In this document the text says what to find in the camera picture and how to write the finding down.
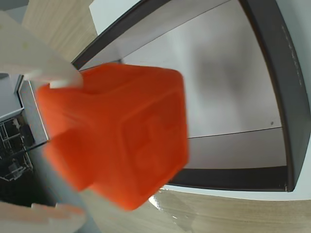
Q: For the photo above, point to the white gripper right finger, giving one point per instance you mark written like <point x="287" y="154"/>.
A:
<point x="36" y="221"/>

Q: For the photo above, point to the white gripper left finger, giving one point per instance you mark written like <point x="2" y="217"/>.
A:
<point x="24" y="53"/>

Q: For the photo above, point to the orange cube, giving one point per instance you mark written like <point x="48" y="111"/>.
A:
<point x="116" y="136"/>

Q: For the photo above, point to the dark open box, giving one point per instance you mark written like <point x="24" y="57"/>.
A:
<point x="279" y="72"/>

